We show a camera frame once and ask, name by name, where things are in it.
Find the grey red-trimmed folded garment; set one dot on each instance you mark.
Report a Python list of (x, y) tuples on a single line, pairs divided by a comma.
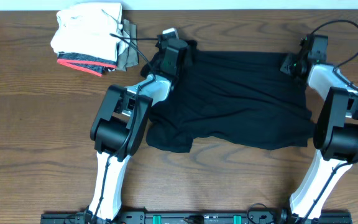
[(86, 63)]

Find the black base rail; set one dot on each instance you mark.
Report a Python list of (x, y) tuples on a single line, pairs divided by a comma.
[(255, 215)]

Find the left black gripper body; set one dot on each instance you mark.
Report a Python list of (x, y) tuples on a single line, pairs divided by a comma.
[(176, 70)]

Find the olive grey folded garment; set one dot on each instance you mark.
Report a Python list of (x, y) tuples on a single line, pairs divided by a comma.
[(127, 57)]

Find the white folded garment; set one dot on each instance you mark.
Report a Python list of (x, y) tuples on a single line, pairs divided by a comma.
[(92, 28)]

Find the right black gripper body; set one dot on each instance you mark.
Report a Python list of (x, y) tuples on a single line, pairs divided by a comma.
[(290, 64)]

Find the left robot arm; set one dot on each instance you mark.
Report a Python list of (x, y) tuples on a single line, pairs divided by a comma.
[(120, 123)]

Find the black t-shirt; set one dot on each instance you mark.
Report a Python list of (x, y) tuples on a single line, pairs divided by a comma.
[(241, 97)]

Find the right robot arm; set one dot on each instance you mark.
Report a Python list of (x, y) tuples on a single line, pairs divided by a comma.
[(335, 137)]

